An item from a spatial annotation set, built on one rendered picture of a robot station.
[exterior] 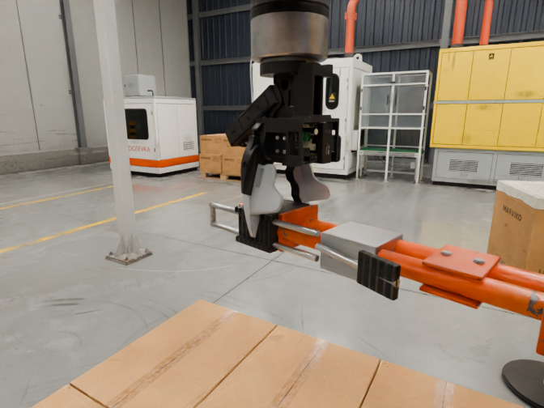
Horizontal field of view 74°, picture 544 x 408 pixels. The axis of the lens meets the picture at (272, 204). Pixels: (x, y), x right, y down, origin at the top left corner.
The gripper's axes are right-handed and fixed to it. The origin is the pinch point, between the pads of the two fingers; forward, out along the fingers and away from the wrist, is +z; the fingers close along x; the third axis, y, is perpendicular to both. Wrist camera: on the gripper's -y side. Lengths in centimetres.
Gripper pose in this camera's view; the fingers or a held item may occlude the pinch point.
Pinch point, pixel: (276, 221)
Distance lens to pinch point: 49.1
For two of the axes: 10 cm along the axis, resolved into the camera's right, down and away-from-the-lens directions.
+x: 7.1, -1.7, 6.8
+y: 7.0, 1.7, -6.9
